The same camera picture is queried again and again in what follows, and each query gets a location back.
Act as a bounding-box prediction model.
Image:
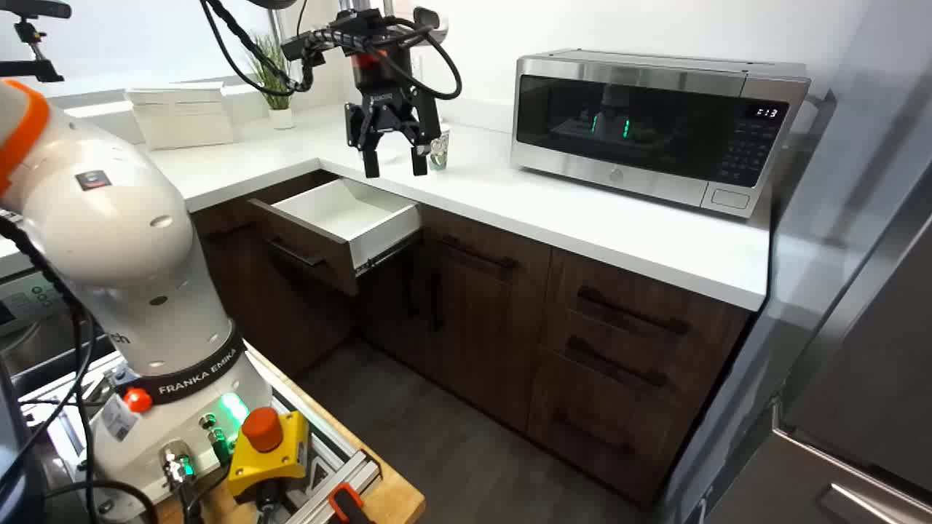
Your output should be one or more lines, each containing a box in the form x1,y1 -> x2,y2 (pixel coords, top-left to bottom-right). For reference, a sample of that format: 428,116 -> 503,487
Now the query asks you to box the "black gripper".
345,68 -> 442,180

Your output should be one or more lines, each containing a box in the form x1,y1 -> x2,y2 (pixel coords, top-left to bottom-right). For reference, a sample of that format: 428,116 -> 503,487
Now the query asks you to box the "clear glass cup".
425,129 -> 455,174

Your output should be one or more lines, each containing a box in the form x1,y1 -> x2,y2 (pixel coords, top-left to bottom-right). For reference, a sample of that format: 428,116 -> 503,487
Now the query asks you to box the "stainless steel microwave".
509,48 -> 813,225

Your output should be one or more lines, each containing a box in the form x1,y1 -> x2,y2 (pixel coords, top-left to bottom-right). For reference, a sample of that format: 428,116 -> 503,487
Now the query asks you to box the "open white drawer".
244,174 -> 425,301

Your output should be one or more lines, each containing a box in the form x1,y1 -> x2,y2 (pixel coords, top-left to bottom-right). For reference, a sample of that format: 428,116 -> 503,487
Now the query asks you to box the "green potted plant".
244,33 -> 301,131

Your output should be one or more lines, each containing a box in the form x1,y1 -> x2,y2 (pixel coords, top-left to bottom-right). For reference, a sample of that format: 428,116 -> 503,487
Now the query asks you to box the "white flat box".
125,83 -> 240,154

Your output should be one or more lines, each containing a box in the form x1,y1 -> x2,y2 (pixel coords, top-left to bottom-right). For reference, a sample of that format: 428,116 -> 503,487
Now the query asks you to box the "dark wood lower cabinet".
189,170 -> 754,509

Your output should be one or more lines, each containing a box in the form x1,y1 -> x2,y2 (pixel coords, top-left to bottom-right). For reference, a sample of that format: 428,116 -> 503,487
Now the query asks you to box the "green lit connector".
205,390 -> 254,461

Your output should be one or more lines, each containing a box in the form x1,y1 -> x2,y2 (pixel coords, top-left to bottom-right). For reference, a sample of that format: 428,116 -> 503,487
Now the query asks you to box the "yellow emergency stop button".
224,404 -> 313,500

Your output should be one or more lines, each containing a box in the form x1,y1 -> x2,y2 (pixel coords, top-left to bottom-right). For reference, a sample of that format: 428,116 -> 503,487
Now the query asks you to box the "wooden robot cart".
154,337 -> 428,524

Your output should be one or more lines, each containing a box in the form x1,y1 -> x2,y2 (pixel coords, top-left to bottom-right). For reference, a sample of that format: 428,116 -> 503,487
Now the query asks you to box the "orange clamp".
327,481 -> 380,524

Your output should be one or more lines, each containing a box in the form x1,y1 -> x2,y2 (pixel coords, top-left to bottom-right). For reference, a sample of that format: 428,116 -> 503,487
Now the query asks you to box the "grey refrigerator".
665,0 -> 932,524

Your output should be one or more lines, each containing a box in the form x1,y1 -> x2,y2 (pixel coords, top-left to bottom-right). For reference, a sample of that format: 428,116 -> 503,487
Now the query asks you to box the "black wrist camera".
278,26 -> 356,71

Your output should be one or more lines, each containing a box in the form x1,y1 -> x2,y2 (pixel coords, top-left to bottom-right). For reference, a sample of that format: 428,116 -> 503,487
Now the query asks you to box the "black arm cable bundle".
199,0 -> 467,104

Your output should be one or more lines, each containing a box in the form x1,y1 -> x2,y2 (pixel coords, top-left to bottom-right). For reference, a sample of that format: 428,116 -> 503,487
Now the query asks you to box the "aluminium frame rail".
278,449 -> 384,524

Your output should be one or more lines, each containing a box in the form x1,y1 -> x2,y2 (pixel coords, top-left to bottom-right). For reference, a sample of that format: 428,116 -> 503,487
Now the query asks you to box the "black camera tripod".
0,0 -> 75,87

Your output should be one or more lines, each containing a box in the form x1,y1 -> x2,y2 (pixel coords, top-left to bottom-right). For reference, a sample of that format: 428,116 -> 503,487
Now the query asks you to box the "black base cable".
0,214 -> 164,524

